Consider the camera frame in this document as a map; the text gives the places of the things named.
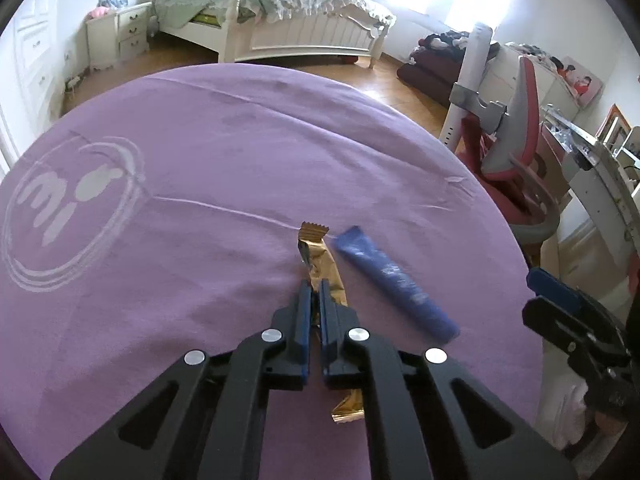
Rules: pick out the dark clothes pile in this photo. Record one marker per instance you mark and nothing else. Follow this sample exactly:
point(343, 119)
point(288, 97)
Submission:
point(447, 40)

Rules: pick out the dark red sofa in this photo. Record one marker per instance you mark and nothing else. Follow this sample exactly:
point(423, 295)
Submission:
point(435, 72)

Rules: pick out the red printed picture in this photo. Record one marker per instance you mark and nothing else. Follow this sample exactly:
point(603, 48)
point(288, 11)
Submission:
point(580, 82)

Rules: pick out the white pole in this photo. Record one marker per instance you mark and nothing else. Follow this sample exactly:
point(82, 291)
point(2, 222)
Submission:
point(472, 70)

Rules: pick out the pink cloth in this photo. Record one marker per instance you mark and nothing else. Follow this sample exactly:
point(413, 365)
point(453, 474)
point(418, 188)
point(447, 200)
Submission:
point(96, 14)

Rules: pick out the blue tube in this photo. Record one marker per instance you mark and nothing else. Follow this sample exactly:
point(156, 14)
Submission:
point(395, 280)

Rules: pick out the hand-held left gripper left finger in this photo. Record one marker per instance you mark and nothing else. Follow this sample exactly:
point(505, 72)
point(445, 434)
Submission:
point(302, 340)

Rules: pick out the gold snack wrapper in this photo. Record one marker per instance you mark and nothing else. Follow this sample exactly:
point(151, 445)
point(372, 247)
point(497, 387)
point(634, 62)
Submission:
point(325, 265)

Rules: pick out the wooden frame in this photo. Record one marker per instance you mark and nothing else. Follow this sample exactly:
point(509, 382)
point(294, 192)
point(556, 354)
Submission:
point(617, 127)

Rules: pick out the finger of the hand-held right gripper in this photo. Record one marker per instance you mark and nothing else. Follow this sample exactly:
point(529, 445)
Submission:
point(565, 310)

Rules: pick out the white nightstand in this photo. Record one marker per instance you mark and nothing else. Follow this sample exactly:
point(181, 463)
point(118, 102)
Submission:
point(130, 35)

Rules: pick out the white bed with floral bedding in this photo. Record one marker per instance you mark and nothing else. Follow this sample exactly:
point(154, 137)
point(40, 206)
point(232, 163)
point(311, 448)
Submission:
point(310, 35)

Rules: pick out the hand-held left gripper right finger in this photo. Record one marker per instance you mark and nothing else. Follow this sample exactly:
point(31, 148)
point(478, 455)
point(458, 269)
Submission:
point(327, 340)

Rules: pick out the pink grey chair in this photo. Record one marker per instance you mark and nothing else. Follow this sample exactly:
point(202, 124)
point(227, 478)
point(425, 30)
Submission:
point(520, 125)

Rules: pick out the white wardrobe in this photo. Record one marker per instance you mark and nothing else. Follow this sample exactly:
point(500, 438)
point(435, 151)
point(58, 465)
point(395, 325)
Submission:
point(32, 55)

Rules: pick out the white desk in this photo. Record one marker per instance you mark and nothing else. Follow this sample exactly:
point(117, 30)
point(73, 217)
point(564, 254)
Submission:
point(600, 180)

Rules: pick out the blue cloth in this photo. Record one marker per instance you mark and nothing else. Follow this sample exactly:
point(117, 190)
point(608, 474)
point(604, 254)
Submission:
point(112, 0)

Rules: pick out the white dresser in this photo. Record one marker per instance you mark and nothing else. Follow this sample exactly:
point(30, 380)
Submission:
point(550, 85)

